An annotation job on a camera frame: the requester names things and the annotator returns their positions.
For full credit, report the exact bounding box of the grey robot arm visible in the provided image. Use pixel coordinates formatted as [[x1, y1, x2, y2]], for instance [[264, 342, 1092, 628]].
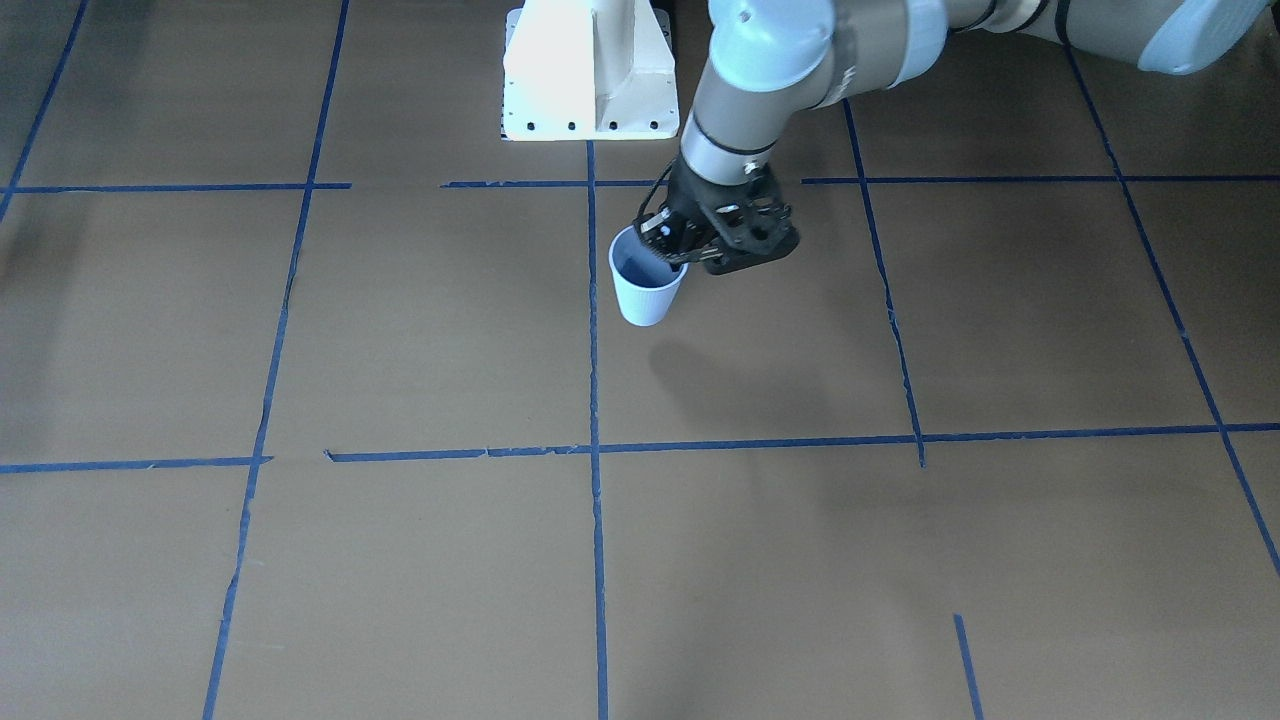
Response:
[[634, 1, 1265, 275]]

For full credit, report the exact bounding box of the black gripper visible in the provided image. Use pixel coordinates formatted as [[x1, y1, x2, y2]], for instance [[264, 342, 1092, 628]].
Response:
[[634, 158, 791, 268]]

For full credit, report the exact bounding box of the light blue ribbed cup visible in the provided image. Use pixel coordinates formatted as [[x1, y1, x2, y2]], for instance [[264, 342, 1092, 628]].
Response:
[[607, 227, 689, 327]]

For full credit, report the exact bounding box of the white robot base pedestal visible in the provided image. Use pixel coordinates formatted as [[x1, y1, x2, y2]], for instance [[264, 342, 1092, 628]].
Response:
[[500, 1, 681, 142]]

